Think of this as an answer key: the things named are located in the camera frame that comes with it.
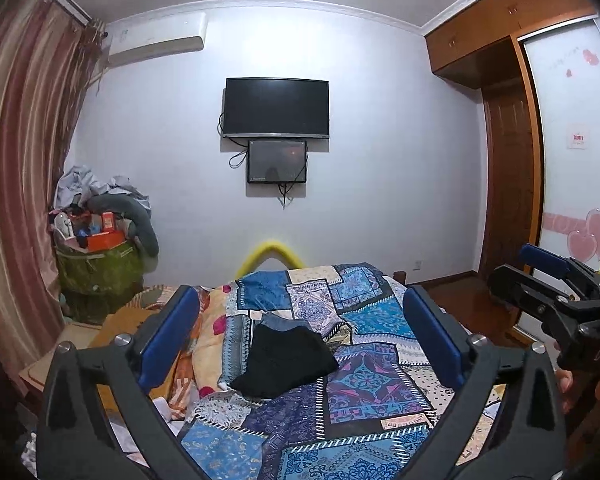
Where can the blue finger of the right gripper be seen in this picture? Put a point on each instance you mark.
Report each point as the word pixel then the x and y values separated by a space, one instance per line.
pixel 543 260

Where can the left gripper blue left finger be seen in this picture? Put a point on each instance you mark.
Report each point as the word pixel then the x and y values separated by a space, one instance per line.
pixel 145 358

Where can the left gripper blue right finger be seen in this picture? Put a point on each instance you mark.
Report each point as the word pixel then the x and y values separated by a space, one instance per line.
pixel 449 348

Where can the black pants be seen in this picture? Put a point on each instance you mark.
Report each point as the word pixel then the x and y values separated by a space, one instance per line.
pixel 281 361

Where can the right hand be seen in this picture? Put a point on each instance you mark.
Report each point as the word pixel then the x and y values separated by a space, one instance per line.
pixel 565 382

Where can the floral orange blanket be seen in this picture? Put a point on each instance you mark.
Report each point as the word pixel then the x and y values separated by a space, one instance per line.
pixel 196 371

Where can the wooden lap table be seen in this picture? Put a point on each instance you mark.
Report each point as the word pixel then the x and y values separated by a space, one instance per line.
pixel 82 336

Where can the green storage bag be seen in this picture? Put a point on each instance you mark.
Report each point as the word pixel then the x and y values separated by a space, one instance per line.
pixel 98 284

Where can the blue patchwork quilt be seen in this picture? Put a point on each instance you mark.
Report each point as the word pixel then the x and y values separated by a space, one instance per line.
pixel 364 421

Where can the folded blue jeans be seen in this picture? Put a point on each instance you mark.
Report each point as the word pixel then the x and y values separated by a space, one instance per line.
pixel 279 324

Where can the grey plush pillow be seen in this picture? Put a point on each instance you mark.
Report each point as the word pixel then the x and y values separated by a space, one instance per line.
pixel 128 208

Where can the orange box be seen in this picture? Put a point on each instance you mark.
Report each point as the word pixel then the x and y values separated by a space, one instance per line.
pixel 105 241

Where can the yellow curved foam tube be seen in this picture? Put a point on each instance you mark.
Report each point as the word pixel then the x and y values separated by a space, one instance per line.
pixel 269 249

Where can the grey clothes pile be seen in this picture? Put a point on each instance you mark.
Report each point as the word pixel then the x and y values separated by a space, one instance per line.
pixel 79 184

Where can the white sliding wardrobe door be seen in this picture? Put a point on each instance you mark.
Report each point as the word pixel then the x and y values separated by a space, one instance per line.
pixel 564 64

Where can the wooden wardrobe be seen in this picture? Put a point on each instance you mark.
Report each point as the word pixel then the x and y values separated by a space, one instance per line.
pixel 479 48

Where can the white air conditioner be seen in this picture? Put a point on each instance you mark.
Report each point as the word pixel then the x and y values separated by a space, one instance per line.
pixel 169 35

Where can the striped pink curtain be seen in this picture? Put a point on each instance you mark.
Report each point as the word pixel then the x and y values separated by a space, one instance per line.
pixel 47 59

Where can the small black wall monitor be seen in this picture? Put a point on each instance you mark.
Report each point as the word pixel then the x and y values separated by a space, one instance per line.
pixel 276 162

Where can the black wall television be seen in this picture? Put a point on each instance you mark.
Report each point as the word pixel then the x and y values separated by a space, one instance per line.
pixel 255 107

